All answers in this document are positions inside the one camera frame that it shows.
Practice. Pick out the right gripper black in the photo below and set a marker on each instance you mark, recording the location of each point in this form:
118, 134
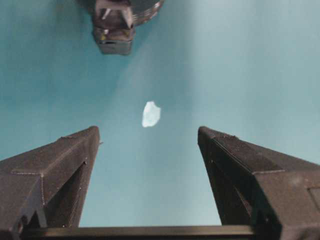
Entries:
114, 22

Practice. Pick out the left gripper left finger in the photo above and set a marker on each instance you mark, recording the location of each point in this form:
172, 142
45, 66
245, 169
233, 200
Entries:
47, 186

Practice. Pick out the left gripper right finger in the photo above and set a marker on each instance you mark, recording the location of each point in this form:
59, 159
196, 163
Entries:
258, 186

